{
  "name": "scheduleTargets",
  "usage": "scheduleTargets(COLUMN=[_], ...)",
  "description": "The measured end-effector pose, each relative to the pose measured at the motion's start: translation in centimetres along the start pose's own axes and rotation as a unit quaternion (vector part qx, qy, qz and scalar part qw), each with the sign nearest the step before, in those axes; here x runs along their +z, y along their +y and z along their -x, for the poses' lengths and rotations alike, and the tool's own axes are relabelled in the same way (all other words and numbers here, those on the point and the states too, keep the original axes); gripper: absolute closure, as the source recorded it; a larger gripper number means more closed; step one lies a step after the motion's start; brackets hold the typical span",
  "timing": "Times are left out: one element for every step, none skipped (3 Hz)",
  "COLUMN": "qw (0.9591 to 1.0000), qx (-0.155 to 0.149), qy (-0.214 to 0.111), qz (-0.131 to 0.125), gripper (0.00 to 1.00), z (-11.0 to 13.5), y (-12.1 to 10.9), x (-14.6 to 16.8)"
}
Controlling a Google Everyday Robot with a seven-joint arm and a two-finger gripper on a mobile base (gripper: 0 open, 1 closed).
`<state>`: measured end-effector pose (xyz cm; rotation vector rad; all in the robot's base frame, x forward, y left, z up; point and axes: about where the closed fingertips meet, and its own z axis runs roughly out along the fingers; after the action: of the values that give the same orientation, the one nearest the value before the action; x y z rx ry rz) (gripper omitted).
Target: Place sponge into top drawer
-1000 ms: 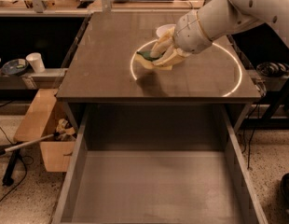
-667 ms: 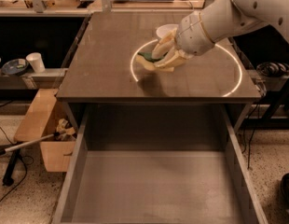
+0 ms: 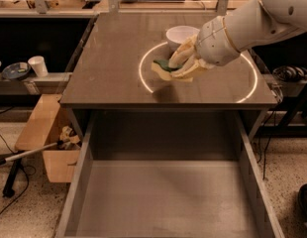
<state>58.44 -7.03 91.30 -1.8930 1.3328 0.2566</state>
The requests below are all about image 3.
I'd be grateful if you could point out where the wooden box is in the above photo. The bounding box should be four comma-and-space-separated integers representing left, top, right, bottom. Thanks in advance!
15, 94, 80, 182

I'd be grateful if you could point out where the silver metal rod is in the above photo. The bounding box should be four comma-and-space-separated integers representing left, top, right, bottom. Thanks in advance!
0, 141, 63, 166

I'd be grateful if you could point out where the blue plate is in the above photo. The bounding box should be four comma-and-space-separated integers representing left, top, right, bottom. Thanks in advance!
2, 62, 31, 80

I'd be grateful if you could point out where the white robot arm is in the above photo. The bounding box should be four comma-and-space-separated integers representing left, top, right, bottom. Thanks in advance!
168, 0, 307, 79

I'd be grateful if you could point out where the grey open top drawer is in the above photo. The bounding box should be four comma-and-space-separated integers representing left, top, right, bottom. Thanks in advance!
55, 111, 285, 238

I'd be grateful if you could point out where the black shoe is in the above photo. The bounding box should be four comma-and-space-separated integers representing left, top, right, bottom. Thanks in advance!
298, 183, 307, 218

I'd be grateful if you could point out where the white paper cup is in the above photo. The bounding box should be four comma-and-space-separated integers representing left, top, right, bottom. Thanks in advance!
28, 56, 49, 77

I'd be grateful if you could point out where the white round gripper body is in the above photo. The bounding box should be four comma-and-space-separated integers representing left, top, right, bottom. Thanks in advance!
195, 16, 240, 66

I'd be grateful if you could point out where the crumpled paper in box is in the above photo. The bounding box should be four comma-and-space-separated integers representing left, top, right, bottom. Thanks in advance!
58, 126, 81, 150

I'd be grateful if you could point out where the grey cabinet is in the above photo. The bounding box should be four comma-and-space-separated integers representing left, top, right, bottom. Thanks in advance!
60, 12, 277, 135

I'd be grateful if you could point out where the white ceramic bowl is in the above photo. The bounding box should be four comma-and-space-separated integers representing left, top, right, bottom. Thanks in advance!
165, 26, 199, 52

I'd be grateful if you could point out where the green and yellow sponge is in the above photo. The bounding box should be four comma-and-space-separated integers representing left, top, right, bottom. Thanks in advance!
151, 60, 193, 82

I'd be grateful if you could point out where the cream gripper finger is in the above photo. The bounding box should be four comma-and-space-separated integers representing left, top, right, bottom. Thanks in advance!
168, 35, 198, 68
171, 56, 214, 79

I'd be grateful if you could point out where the black stand leg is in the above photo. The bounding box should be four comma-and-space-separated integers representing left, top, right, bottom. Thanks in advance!
3, 159, 22, 198

